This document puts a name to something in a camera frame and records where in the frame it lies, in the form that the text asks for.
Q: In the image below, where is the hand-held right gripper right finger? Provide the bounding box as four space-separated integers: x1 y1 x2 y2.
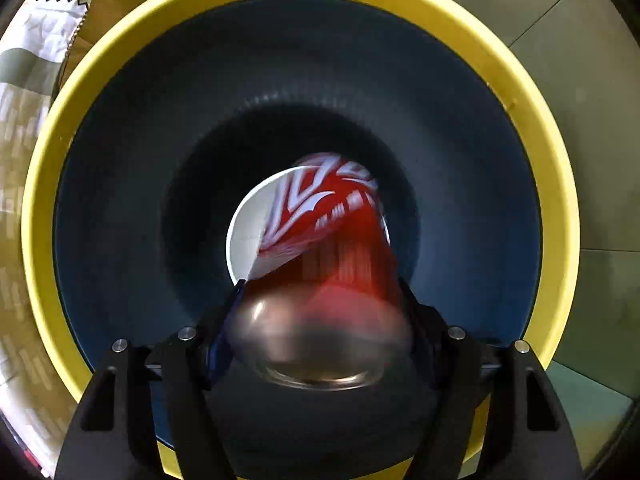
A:
397 277 586 480

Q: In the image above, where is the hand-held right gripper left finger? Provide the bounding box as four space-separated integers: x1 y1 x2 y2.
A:
52 279 251 480

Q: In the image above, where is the red drink can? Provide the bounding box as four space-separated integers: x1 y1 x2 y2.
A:
225 192 416 391

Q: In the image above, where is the red and white paper cup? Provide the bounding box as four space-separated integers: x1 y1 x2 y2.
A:
226 152 390 282

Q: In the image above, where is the yellow rimmed trash bin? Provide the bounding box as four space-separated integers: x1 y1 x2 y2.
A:
21 0 581 480

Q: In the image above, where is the yellow patterned tablecloth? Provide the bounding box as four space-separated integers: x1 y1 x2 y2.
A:
0 0 118 476

